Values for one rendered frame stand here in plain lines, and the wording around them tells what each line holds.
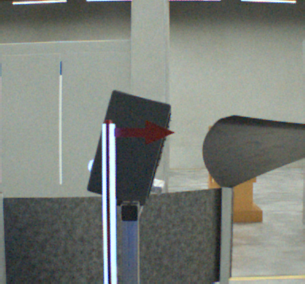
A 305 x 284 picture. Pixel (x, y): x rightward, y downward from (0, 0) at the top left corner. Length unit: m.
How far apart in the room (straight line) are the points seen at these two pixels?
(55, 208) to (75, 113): 4.33
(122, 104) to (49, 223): 1.19
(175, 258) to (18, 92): 4.39
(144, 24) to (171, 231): 2.59
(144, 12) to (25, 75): 2.15
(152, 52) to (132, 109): 3.70
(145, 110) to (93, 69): 5.45
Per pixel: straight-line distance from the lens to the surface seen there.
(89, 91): 6.66
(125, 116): 1.23
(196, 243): 2.69
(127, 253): 1.19
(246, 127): 0.58
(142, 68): 4.91
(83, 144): 6.66
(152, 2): 4.97
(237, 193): 8.75
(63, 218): 2.38
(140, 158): 1.23
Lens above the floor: 1.18
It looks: level
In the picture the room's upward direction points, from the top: straight up
